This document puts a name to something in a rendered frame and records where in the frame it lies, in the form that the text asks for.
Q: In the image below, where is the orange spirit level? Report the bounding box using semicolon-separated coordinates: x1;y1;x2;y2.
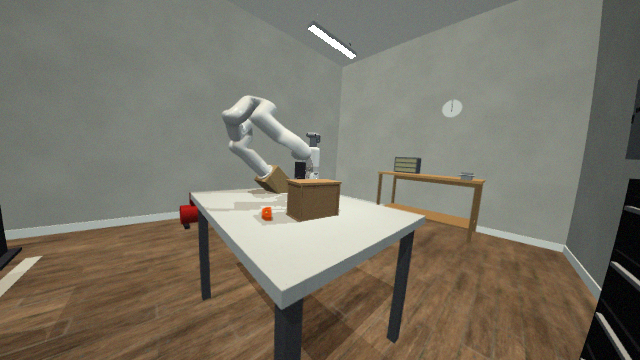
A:
262;207;272;221

